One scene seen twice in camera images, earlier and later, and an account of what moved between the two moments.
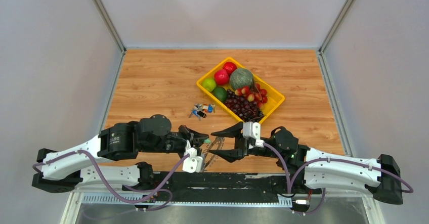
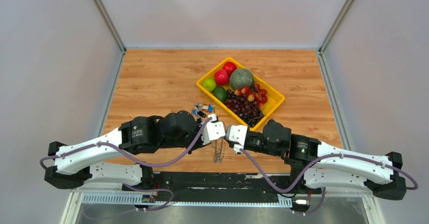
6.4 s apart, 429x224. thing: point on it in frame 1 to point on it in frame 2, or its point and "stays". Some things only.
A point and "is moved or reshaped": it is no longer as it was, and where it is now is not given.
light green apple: x=209 y=84 stays
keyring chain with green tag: x=217 y=144 is moved or reshaped
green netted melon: x=240 y=78 stays
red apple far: x=229 y=66 stays
